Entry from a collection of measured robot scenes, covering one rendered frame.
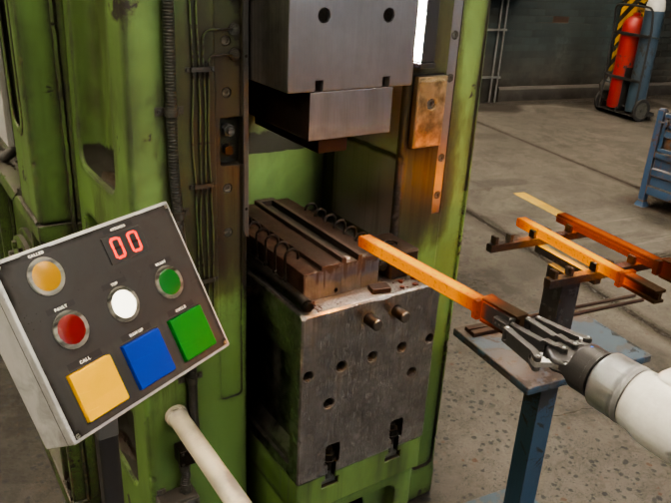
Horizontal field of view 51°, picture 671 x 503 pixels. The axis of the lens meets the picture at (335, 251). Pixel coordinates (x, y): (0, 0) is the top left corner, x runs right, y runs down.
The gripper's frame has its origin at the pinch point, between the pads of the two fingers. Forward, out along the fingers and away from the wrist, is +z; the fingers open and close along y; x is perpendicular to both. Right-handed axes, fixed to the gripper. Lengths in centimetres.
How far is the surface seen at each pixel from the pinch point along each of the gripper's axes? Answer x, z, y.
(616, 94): -87, 433, 642
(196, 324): -5, 28, -43
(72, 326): 3, 24, -64
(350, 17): 43, 44, -4
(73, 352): 0, 22, -65
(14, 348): 1, 24, -72
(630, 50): -36, 429, 644
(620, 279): -7.8, 9.6, 47.6
